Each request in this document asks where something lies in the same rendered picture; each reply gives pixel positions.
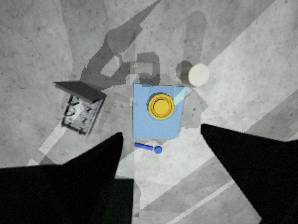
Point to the light blue mat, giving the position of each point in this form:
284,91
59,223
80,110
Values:
147,127

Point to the yellow round plate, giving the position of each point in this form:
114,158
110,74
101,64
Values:
161,106

